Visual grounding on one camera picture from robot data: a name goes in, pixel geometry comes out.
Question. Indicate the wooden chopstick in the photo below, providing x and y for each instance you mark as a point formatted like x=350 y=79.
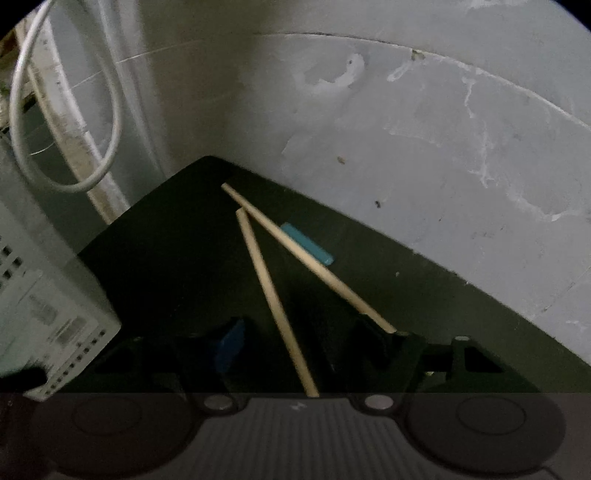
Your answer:
x=300 y=251
x=272 y=295

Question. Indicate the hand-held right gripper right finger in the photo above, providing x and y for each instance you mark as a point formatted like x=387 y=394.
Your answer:
x=397 y=355

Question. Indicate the white perforated utensil holder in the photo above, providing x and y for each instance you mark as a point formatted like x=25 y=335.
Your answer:
x=60 y=318

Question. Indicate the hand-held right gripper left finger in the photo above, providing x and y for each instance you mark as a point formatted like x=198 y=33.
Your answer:
x=231 y=346

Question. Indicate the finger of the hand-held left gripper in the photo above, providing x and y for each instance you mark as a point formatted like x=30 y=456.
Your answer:
x=21 y=378

